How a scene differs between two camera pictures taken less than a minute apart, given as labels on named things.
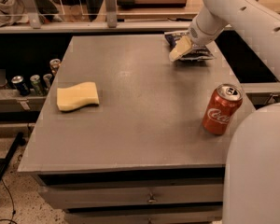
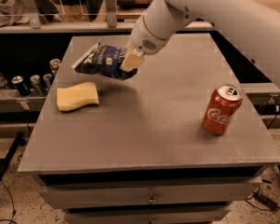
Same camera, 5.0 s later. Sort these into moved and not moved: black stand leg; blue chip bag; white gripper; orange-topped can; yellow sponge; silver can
Moved: blue chip bag; white gripper
Not moved: orange-topped can; black stand leg; silver can; yellow sponge
